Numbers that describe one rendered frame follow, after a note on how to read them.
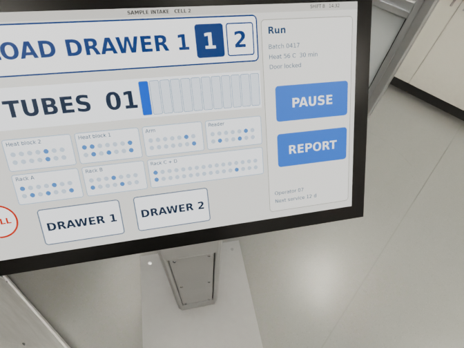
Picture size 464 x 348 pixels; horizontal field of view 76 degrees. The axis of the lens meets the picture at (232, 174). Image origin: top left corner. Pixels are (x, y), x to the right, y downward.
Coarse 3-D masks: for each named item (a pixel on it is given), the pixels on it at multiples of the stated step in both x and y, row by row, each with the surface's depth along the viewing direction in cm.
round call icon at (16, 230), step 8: (0, 208) 34; (8, 208) 34; (0, 216) 34; (8, 216) 35; (16, 216) 35; (0, 224) 35; (8, 224) 35; (16, 224) 35; (0, 232) 35; (8, 232) 35; (16, 232) 35
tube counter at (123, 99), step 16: (128, 80) 34; (144, 80) 34; (160, 80) 34; (176, 80) 34; (192, 80) 35; (208, 80) 35; (224, 80) 36; (240, 80) 36; (256, 80) 36; (112, 96) 34; (128, 96) 34; (144, 96) 34; (160, 96) 35; (176, 96) 35; (192, 96) 35; (208, 96) 36; (224, 96) 36; (240, 96) 36; (256, 96) 37; (112, 112) 34; (128, 112) 34; (144, 112) 35; (160, 112) 35; (176, 112) 35; (192, 112) 36
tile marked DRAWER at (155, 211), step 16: (176, 192) 38; (192, 192) 38; (208, 192) 39; (144, 208) 37; (160, 208) 38; (176, 208) 38; (192, 208) 39; (208, 208) 39; (144, 224) 38; (160, 224) 38; (176, 224) 39
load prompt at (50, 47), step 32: (0, 32) 30; (32, 32) 31; (64, 32) 31; (96, 32) 32; (128, 32) 32; (160, 32) 33; (192, 32) 34; (224, 32) 34; (256, 32) 35; (0, 64) 31; (32, 64) 31; (64, 64) 32; (96, 64) 33; (128, 64) 33; (160, 64) 34; (192, 64) 34
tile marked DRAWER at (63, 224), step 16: (48, 208) 35; (64, 208) 36; (80, 208) 36; (96, 208) 36; (112, 208) 37; (48, 224) 36; (64, 224) 36; (80, 224) 36; (96, 224) 37; (112, 224) 37; (48, 240) 36; (64, 240) 37; (80, 240) 37
